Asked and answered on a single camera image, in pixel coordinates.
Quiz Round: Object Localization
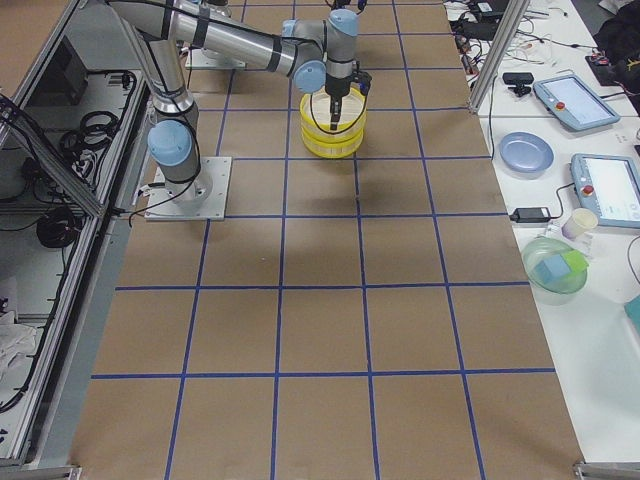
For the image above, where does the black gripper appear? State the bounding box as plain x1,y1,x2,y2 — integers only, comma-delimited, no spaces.
324,73,360,131

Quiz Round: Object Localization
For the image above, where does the yellow bamboo steamer basket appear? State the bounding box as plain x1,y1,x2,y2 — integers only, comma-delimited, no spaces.
301,129,364,159

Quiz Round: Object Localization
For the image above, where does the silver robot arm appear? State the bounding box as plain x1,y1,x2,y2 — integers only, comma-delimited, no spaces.
107,1,371,134

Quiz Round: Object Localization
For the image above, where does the black webcam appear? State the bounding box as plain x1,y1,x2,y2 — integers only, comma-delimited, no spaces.
502,72,534,98

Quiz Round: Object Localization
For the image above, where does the blue plate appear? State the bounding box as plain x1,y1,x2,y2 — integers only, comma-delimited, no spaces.
499,132,554,180

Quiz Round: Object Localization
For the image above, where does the black power adapter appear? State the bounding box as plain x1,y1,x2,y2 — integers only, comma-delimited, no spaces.
509,207,552,224

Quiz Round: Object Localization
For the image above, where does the upper teach pendant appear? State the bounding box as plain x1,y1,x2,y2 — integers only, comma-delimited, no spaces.
532,74,620,131

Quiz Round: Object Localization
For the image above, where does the teach pendant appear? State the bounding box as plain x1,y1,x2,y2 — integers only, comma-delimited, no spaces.
532,74,620,131
570,153,639,229

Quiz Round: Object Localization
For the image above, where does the paper cup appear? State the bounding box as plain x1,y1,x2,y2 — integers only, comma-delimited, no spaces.
561,208,598,240

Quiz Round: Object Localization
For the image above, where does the green bowl with blocks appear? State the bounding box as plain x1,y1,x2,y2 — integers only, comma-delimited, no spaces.
521,236,589,305

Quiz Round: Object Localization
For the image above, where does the lower teach pendant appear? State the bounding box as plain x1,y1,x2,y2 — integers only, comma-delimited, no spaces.
570,153,639,229

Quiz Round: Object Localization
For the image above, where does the white crumpled cloth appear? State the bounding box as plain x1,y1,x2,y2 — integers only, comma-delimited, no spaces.
1,310,37,378

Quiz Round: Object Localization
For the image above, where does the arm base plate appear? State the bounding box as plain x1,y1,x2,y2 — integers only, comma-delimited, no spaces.
144,157,232,221
185,49,247,70

